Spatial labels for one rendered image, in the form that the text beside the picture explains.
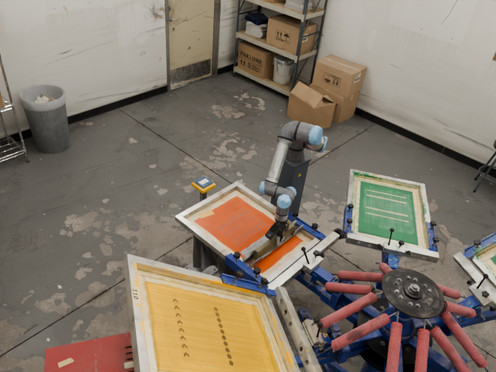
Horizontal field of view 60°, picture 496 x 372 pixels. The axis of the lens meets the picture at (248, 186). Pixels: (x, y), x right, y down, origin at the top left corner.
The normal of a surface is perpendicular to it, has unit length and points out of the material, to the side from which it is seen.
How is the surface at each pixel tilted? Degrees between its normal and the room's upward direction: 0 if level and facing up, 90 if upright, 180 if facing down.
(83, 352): 0
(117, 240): 0
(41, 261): 0
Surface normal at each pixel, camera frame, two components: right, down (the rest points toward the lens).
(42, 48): 0.73, 0.47
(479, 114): -0.68, 0.40
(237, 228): 0.09, -0.79
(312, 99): -0.57, -0.32
